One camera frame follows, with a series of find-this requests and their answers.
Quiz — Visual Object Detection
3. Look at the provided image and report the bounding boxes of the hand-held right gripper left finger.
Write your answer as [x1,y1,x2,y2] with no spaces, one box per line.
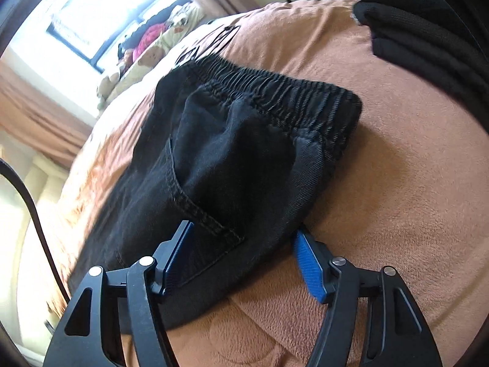
[43,220,196,367]

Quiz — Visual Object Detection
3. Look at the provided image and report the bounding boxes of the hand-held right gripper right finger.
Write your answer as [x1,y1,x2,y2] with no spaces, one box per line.
[292,227,444,367]

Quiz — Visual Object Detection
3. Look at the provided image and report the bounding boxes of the black pants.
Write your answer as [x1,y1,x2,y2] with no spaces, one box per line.
[67,54,363,331]

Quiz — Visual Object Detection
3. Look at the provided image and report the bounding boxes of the orange blanket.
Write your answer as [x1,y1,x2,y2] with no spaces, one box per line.
[46,0,489,367]

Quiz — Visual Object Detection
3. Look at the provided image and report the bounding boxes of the cream padded headboard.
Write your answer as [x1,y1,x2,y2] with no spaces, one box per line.
[0,130,83,356]

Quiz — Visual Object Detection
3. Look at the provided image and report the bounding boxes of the beige plush toy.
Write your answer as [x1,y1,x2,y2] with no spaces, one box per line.
[95,72,123,109]

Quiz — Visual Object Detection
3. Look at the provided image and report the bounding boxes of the plush toys and pillows pile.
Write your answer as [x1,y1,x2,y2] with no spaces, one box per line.
[95,2,207,111]

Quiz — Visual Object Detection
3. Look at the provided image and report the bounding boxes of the pink plush cloth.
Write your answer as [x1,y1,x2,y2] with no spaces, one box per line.
[132,23,169,62]

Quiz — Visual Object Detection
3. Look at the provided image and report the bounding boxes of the white plush dog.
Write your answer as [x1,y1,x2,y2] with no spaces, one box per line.
[168,6,192,33]

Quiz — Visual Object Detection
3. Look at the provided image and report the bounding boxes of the stack of black folded clothes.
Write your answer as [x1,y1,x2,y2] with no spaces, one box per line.
[342,0,489,131]

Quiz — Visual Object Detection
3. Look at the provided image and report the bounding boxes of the black framed window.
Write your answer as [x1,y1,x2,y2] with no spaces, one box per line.
[46,0,199,73]

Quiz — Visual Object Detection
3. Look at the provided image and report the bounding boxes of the black cable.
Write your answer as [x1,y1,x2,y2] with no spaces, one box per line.
[0,158,71,302]

